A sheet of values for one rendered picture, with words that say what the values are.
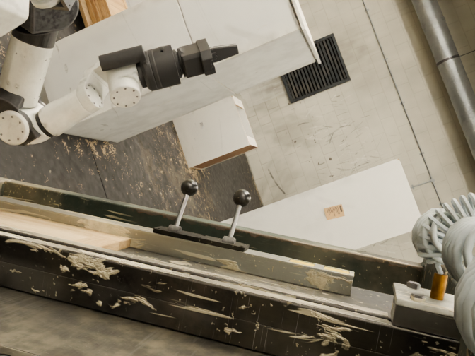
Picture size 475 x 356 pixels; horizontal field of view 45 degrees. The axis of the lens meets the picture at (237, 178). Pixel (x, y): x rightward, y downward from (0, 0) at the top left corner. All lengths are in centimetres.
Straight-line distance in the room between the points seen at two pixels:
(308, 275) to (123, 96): 53
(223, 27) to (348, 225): 204
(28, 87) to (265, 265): 64
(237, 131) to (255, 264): 505
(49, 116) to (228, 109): 497
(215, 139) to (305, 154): 327
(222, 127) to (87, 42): 267
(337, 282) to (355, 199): 365
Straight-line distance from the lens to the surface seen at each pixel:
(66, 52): 395
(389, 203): 479
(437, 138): 926
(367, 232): 480
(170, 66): 125
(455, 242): 53
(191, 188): 125
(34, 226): 125
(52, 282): 82
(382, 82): 934
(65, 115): 133
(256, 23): 353
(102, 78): 134
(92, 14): 506
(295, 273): 115
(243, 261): 117
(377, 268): 139
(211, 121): 627
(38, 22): 127
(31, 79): 134
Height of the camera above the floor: 182
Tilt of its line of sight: 13 degrees down
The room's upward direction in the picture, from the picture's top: 69 degrees clockwise
